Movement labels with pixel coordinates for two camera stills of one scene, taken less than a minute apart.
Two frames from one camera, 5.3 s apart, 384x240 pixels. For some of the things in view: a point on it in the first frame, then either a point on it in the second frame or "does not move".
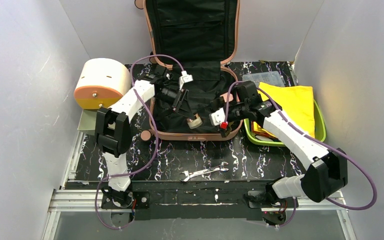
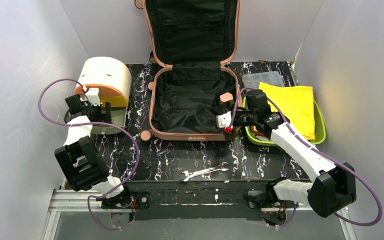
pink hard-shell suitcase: [199, 38] does not move
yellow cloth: [296, 101] does not move
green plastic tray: [319, 123] does not move
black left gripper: [180, 99] to [102, 112]
